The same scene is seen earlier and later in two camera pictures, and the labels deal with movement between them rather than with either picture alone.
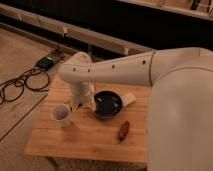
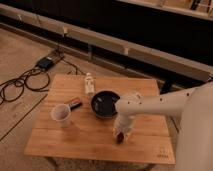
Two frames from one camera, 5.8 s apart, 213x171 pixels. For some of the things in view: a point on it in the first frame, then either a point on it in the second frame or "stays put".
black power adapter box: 45,63 stays put
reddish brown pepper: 124,131 stays put
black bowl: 107,104 stays put
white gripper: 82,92 -> 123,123
